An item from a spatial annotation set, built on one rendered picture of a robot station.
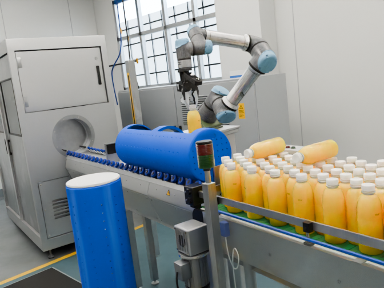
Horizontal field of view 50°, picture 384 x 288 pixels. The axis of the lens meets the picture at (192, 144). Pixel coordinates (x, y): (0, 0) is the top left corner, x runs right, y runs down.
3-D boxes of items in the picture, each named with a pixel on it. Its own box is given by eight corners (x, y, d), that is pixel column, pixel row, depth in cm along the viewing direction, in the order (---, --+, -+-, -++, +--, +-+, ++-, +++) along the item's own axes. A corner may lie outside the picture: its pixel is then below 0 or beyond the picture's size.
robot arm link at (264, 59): (222, 112, 268) (273, 44, 238) (230, 128, 259) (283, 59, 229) (207, 108, 262) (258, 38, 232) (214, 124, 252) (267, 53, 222)
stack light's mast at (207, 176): (210, 179, 160) (205, 139, 158) (220, 182, 155) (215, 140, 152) (196, 183, 157) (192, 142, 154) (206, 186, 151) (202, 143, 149)
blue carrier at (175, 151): (154, 160, 295) (148, 120, 290) (235, 175, 223) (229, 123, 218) (118, 169, 279) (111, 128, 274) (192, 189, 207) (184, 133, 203)
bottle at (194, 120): (187, 146, 222) (183, 108, 219) (196, 143, 227) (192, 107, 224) (197, 146, 217) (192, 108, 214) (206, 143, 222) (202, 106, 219)
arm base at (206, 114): (205, 106, 283) (212, 95, 277) (220, 120, 278) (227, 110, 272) (191, 109, 272) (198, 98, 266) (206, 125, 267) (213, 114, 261)
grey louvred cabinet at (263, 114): (162, 191, 580) (148, 87, 558) (296, 214, 426) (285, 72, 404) (131, 202, 544) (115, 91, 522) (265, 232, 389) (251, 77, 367)
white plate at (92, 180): (115, 182, 203) (115, 184, 203) (123, 170, 230) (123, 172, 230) (58, 188, 203) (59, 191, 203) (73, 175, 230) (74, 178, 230)
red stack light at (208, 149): (207, 151, 158) (206, 141, 158) (217, 152, 153) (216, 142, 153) (193, 155, 155) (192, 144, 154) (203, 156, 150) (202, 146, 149)
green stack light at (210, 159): (208, 164, 159) (207, 151, 158) (218, 166, 154) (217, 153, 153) (195, 167, 156) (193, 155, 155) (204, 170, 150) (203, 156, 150)
